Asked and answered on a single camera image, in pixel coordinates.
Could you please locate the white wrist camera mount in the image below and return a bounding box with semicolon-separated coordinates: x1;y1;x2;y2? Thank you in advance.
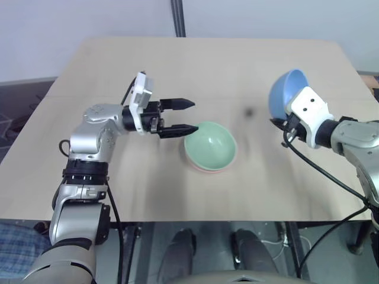
128;71;156;137
290;86;336;149

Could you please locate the grey robot torso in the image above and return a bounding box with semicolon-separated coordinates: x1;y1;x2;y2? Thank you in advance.
176;269;298;284

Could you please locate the black table leg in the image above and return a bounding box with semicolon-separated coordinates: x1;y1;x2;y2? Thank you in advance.
284;221;309;279
117;221;143;284

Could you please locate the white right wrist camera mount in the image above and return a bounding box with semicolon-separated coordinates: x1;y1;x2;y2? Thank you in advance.
290;86;336;149

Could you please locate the black vertical post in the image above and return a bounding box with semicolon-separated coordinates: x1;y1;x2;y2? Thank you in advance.
171;0;187;38

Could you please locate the white floor cable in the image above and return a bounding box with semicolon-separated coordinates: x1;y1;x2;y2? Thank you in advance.
262;232;312;267

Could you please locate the green bowl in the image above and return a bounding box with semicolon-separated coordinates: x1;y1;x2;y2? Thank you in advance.
184;120;239;173

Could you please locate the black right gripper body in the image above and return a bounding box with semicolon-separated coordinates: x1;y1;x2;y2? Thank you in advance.
282;111;310;144

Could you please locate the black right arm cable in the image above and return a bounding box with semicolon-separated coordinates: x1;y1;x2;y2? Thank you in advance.
281;130;372;280

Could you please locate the blue plaid cloth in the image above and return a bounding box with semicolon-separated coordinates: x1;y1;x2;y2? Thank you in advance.
0;221;52;280

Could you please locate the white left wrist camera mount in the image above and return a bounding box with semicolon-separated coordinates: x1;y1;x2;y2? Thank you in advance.
128;71;156;137

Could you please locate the pink bowl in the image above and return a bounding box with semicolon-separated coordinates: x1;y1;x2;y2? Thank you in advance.
186;153;237;176

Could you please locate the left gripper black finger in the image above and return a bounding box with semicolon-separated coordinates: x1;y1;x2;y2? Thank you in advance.
160;98;197;112
159;124;200;140

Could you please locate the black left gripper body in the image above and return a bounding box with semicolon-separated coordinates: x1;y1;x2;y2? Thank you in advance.
140;100;165;135

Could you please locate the dark rounded robot foot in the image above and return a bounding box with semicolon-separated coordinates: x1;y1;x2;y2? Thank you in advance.
156;228;198;284
232;228;278;272

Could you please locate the blue bowl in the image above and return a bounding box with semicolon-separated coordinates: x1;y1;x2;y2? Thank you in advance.
268;69;310;121

